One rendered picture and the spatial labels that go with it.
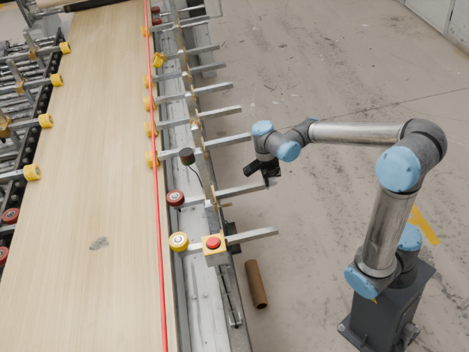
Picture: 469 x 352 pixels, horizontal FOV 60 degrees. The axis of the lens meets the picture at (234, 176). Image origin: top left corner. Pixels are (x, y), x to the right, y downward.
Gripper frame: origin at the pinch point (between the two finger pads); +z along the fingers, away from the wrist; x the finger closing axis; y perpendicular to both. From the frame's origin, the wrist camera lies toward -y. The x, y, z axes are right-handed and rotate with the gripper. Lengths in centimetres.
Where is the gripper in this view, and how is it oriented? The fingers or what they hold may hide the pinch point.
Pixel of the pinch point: (266, 187)
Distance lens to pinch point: 192.2
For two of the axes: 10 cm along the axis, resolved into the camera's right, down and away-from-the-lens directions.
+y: 9.7, -2.3, 0.2
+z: 1.5, 7.0, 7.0
